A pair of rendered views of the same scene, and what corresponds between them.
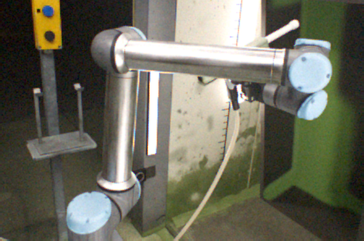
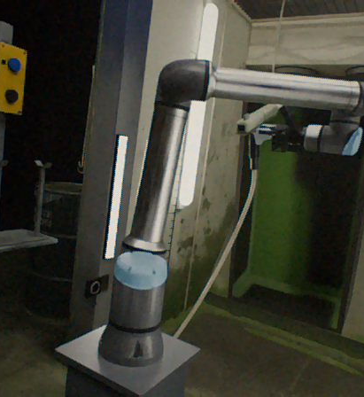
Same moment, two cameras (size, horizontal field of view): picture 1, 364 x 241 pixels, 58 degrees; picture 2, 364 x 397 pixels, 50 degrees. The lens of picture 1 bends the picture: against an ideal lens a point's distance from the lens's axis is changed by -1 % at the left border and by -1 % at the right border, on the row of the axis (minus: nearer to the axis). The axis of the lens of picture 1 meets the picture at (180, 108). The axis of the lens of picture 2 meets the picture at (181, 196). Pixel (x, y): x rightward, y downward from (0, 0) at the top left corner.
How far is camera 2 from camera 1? 0.77 m
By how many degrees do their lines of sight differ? 28
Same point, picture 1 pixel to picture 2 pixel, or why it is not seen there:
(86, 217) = (151, 268)
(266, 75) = (345, 98)
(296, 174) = (250, 274)
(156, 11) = (127, 90)
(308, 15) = not seen: hidden behind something
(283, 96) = (329, 136)
